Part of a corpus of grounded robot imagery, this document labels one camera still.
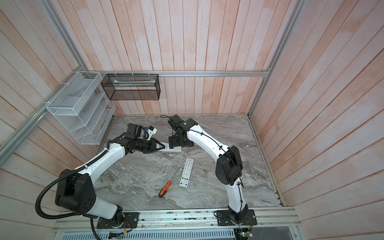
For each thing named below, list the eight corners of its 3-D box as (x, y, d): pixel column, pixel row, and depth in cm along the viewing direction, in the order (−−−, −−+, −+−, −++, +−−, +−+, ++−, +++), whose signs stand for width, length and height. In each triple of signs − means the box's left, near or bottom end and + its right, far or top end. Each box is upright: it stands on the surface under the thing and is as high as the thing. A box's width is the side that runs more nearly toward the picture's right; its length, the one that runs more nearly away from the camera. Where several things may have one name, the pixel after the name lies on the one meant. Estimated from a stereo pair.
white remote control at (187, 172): (179, 185, 87) (179, 184, 85) (186, 159, 98) (186, 157, 96) (188, 188, 86) (188, 186, 84) (194, 160, 97) (194, 159, 95)
